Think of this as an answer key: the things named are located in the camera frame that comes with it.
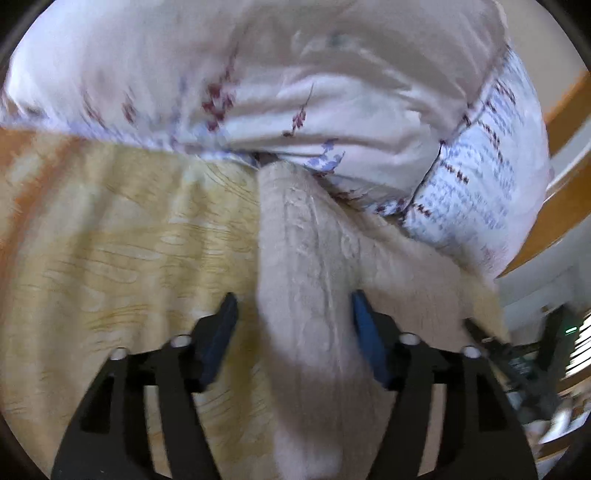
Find beige cable knit sweater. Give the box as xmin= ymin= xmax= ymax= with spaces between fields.
xmin=257 ymin=162 xmax=508 ymax=479

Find white blue patterned pillow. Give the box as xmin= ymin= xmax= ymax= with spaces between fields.
xmin=372 ymin=47 xmax=551 ymax=280

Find yellow orange patterned bedsheet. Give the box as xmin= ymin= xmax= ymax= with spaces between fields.
xmin=1 ymin=130 xmax=279 ymax=479

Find wooden wardrobe with glass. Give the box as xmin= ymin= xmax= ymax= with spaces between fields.
xmin=503 ymin=72 xmax=590 ymax=275

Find pink floral pillow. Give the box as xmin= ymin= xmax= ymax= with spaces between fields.
xmin=1 ymin=1 xmax=506 ymax=206

